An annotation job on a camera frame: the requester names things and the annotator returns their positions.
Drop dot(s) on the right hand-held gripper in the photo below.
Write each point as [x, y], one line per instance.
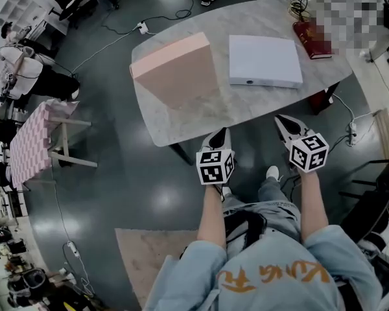
[308, 154]

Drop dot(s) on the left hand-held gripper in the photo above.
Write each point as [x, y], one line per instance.
[215, 168]

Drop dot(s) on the pink box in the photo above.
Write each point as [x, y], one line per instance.
[181, 76]

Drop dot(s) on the white box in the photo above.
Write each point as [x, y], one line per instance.
[262, 60]

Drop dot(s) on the person's left forearm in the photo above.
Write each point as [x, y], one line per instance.
[212, 215]

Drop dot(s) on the person's right forearm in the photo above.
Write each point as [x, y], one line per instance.
[312, 206]

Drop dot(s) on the dark table leg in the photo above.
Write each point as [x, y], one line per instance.
[321, 100]
[181, 154]

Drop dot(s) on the person's white shoe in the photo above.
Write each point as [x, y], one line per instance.
[272, 172]
[226, 192]

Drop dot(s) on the white power strip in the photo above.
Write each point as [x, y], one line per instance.
[73, 248]
[352, 131]
[142, 28]

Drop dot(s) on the person's light denim jeans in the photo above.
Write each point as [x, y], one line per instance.
[272, 190]

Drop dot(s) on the red hardcover book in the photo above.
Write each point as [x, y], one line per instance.
[312, 42]

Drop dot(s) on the light wooden plank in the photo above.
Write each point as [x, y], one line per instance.
[386, 134]

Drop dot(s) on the person's light blue shirt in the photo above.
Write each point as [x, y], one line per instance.
[343, 254]

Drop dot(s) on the beige floor mat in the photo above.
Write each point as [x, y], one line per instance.
[142, 261]

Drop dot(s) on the pink checkered table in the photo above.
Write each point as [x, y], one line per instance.
[29, 147]

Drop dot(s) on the white cubby bookshelf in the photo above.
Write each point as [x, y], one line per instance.
[16, 8]

